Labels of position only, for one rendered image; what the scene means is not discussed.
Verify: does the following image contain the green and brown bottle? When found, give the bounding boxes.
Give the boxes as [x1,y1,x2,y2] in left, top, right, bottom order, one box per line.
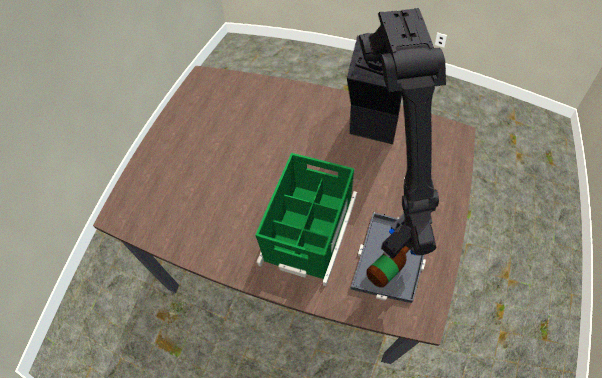
[366,246,409,287]

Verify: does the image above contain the green bottle crate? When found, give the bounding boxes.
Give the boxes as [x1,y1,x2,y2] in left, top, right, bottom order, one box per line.
[256,163,353,279]

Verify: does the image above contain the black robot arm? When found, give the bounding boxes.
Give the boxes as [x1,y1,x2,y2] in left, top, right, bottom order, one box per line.
[356,8,446,259]

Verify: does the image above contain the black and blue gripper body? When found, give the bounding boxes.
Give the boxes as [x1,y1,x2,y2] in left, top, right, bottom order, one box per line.
[391,213,414,253]

